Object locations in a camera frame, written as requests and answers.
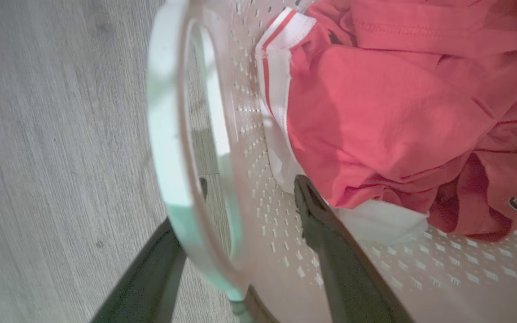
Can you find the white perforated plastic laundry basket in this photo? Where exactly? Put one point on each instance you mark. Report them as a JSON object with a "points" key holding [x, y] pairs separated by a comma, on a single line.
{"points": [[267, 251]]}

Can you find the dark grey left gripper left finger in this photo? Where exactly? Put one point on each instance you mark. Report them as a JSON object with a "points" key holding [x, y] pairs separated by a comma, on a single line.
{"points": [[146, 282]]}

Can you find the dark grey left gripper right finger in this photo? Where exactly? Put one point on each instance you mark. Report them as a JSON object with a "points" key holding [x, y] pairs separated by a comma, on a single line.
{"points": [[348, 269]]}

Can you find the red jersey with white trim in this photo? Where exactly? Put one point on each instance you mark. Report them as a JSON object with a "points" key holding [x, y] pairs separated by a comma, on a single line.
{"points": [[402, 112]]}

